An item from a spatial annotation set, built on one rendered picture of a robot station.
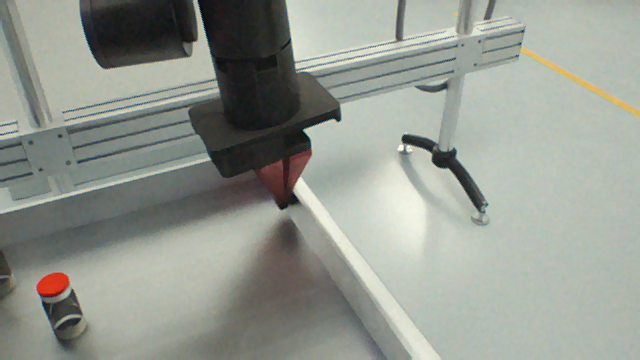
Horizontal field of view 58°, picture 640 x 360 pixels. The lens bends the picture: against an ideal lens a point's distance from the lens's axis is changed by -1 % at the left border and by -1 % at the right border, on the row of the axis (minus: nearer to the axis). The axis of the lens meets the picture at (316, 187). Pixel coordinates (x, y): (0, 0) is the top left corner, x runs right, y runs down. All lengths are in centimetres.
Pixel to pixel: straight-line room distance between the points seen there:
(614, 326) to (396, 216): 69
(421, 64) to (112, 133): 85
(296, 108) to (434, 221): 148
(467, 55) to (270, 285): 140
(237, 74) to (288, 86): 4
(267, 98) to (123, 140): 103
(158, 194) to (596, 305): 142
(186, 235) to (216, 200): 5
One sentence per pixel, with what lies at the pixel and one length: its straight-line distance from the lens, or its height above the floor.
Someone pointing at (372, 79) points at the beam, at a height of 48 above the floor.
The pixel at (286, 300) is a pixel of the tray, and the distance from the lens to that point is 43.
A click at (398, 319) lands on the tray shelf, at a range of 43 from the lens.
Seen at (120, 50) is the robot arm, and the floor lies 105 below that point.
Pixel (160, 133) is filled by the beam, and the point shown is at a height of 47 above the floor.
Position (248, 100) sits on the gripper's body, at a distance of 40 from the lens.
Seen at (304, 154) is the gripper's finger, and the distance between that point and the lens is 43.
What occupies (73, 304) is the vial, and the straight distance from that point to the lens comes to 42.
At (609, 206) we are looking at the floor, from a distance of 213.
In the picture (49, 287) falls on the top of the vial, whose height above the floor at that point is 93.
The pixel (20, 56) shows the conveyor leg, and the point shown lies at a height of 71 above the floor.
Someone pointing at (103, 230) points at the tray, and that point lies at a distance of 52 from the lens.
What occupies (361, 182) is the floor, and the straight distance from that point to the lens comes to 201.
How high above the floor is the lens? 121
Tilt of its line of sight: 38 degrees down
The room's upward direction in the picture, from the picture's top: straight up
